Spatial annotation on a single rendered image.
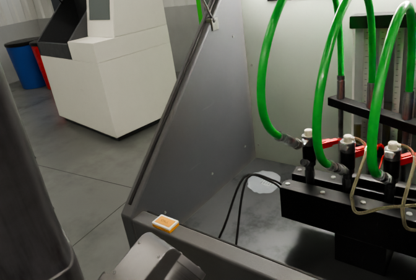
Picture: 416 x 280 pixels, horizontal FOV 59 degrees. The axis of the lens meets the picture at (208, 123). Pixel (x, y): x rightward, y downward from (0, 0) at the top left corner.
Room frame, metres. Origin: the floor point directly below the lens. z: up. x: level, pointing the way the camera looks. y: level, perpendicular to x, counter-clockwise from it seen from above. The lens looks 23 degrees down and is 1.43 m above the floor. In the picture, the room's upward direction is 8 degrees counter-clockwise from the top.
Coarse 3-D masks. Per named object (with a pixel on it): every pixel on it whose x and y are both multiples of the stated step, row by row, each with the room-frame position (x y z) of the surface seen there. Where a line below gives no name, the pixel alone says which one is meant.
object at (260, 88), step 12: (336, 0) 0.80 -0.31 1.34; (276, 12) 0.60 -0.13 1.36; (276, 24) 0.59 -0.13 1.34; (264, 36) 0.58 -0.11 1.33; (264, 48) 0.56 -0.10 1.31; (264, 60) 0.56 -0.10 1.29; (264, 72) 0.55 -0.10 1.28; (264, 84) 0.55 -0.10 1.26; (264, 96) 0.55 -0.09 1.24; (264, 108) 0.54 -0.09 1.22; (264, 120) 0.55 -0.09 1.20; (276, 132) 0.57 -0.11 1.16
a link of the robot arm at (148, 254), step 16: (144, 240) 0.26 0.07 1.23; (160, 240) 0.26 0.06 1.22; (128, 256) 0.25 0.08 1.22; (144, 256) 0.24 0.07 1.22; (160, 256) 0.24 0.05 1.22; (176, 256) 0.25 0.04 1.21; (112, 272) 0.24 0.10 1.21; (128, 272) 0.24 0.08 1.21; (144, 272) 0.23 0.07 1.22; (160, 272) 0.24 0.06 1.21; (176, 272) 0.24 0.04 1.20; (192, 272) 0.24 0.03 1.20
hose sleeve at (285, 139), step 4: (280, 132) 0.59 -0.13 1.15; (284, 136) 0.59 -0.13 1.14; (288, 136) 0.60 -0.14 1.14; (276, 140) 0.58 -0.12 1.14; (280, 140) 0.58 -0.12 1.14; (284, 140) 0.59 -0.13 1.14; (288, 140) 0.60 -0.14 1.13; (292, 140) 0.61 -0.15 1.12; (296, 140) 0.62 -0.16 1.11; (288, 144) 0.61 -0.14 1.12; (292, 144) 0.61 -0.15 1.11; (296, 144) 0.62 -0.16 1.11
